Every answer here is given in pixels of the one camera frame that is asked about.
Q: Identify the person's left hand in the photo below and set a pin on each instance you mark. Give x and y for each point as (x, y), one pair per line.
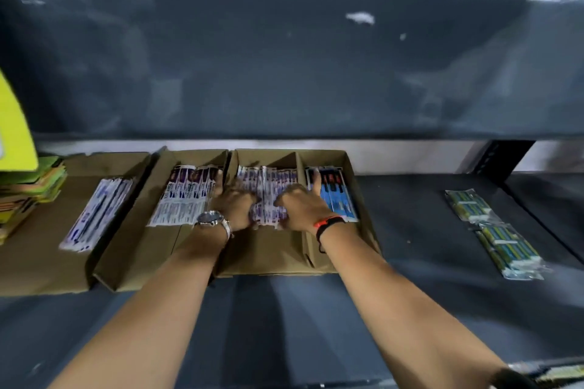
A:
(232, 206)

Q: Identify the person's right hand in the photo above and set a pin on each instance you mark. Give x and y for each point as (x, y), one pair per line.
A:
(304, 210)

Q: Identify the person's left thumb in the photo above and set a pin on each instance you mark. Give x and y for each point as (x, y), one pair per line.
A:
(254, 216)

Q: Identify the person's right thumb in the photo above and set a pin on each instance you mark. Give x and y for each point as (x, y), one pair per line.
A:
(280, 214)

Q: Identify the stack of white purple packets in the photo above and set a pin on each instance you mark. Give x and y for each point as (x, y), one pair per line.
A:
(267, 183)

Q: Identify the person's left forearm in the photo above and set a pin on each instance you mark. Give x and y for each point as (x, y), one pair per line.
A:
(155, 311)

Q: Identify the person's right forearm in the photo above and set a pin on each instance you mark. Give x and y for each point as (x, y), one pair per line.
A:
(401, 311)

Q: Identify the silver wristwatch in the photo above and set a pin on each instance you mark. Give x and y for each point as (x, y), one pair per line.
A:
(212, 218)

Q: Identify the red and black wristband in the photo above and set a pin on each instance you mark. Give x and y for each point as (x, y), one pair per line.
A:
(327, 223)

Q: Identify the narrow open cardboard box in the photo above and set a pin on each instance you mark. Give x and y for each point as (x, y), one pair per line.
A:
(319, 254)

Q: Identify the stack of blue black packets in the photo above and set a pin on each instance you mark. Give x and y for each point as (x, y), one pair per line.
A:
(336, 195)

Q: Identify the stack of white printed packets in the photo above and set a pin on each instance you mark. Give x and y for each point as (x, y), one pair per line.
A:
(185, 197)

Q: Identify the stack of white blue packets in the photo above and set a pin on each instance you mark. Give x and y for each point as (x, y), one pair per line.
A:
(98, 213)

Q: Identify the grey metal shelf board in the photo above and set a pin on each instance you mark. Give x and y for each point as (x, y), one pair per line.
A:
(433, 302)
(292, 56)

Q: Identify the green striped packet bundle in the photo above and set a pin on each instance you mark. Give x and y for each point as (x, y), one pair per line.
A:
(467, 204)
(513, 247)

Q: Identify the wide flat cardboard box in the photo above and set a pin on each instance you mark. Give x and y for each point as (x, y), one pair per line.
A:
(41, 261)

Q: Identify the stack of colourful flat packets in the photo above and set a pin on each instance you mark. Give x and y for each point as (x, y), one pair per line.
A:
(27, 192)

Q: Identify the yellow sign card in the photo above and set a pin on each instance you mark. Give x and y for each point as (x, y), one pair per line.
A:
(13, 133)

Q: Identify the green printed packet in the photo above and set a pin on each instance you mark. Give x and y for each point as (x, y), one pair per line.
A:
(554, 374)

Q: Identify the black shelf upright post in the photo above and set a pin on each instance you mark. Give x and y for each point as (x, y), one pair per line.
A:
(502, 160)

